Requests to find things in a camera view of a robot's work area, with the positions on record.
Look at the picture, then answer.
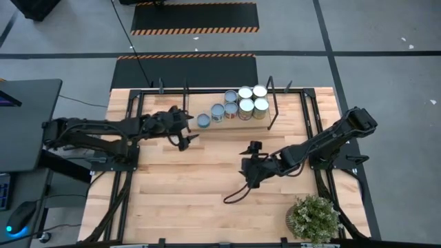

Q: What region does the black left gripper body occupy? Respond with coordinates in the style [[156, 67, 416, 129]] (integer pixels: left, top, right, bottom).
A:
[[145, 109, 190, 139]]

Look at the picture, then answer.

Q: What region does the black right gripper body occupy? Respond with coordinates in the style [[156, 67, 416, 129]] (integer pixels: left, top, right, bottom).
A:
[[240, 152, 285, 180]]

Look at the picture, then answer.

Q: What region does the short teal tuna can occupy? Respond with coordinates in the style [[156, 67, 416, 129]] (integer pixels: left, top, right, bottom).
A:
[[196, 113, 212, 130]]

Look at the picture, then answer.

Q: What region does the peaches can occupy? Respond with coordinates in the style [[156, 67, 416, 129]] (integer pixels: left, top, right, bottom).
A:
[[238, 98, 255, 121]]

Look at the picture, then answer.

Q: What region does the yellow carrots can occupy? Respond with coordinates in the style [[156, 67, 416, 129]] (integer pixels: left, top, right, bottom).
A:
[[253, 97, 270, 121]]

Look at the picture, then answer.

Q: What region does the red and white tomato can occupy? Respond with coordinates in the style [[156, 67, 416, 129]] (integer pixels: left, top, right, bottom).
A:
[[224, 101, 239, 120]]

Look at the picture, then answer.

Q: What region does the yellow-green labelled tin can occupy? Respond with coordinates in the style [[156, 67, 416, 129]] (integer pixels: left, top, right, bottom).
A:
[[252, 84, 269, 100], [237, 85, 254, 101]]

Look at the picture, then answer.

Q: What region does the black-framed wooden shelf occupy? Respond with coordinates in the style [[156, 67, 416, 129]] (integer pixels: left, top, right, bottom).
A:
[[157, 75, 294, 132]]

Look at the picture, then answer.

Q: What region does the hazard-striped black floor mat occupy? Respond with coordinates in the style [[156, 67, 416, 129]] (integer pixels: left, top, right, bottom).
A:
[[130, 1, 260, 37], [110, 52, 260, 92]]

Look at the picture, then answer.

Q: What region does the potted plant with white flowers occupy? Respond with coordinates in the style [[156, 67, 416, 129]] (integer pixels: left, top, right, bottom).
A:
[[285, 194, 344, 245]]

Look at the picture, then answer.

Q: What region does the black desk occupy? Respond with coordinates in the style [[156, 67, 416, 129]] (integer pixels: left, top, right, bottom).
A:
[[0, 78, 64, 174]]

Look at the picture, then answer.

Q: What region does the laptop screen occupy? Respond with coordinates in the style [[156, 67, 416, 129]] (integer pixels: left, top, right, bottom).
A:
[[0, 90, 23, 108]]

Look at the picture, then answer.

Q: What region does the black computer mouse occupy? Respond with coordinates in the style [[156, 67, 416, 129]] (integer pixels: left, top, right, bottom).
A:
[[6, 200, 39, 239]]

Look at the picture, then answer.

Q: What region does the dark keyboard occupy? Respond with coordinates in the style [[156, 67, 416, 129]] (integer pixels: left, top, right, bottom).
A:
[[0, 173, 13, 211]]

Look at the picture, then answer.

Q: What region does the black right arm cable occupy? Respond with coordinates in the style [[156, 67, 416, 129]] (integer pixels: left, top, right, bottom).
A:
[[223, 180, 258, 205]]

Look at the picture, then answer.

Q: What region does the black aluminium rig frame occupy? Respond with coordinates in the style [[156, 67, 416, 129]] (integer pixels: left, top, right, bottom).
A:
[[81, 87, 373, 248]]

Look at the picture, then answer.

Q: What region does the thin black floor cable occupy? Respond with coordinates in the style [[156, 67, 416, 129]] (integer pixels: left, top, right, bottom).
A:
[[58, 94, 110, 109]]

